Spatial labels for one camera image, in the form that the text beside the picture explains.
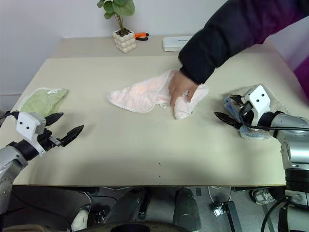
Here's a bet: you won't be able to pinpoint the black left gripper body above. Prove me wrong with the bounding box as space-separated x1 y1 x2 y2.
36 129 66 152

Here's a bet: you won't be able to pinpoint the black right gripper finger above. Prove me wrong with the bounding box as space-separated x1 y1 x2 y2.
213 111 242 131
229 95 245 107

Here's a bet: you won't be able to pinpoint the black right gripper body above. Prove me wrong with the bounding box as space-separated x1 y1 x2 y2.
237 101 254 128

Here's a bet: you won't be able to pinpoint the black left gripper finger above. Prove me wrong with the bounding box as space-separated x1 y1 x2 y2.
44 112 64 127
59 124 85 147

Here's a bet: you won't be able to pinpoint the pink white cloth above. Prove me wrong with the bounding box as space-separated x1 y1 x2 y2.
107 70 209 121

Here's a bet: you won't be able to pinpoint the green cloth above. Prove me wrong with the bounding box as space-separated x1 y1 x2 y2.
17 87 69 117

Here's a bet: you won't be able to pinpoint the blue white cloth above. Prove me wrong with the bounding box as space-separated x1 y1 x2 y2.
224 96 273 141

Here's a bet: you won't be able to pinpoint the person's bare hand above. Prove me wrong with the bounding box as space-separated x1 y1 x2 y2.
168 70 201 108

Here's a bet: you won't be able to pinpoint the magenta garment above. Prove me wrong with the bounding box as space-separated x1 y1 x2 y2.
293 57 309 105

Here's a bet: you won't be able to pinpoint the flat white box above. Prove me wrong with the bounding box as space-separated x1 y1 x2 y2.
162 35 193 52

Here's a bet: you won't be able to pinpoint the grey sneaker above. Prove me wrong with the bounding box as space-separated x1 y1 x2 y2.
249 188 275 205

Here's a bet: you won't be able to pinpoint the white shoe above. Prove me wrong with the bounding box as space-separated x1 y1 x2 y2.
71 208 89 232

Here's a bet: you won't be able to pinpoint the dark rounded cylinder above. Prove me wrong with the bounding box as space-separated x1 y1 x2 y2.
172 188 202 232
112 188 152 222

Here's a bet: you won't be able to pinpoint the green plant in white pot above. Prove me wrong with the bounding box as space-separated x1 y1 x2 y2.
97 0 138 54

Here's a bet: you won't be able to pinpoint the dark curved rim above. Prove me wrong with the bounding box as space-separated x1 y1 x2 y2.
85 218 185 232

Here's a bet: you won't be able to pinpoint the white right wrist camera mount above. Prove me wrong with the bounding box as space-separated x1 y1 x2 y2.
241 85 273 127

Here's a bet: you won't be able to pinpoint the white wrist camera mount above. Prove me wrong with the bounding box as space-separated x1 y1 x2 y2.
241 85 273 127
15 111 47 157

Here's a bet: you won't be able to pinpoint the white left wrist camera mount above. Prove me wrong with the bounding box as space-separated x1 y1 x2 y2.
15 111 47 157

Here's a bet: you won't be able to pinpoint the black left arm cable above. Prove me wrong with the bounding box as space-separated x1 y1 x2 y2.
0 111 19 127

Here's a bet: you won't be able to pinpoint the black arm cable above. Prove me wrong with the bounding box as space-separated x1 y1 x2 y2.
240 110 309 132
0 111 19 127

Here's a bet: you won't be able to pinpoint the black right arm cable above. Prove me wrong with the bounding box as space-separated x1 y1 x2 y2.
240 110 309 132

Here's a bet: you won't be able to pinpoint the white floor cable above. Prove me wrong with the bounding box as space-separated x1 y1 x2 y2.
208 186 233 206

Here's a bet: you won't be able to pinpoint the black metal frame leg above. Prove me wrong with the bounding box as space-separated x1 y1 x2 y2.
220 201 243 232

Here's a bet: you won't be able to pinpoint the orange-handled pliers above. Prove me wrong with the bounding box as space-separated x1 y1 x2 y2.
134 31 150 42

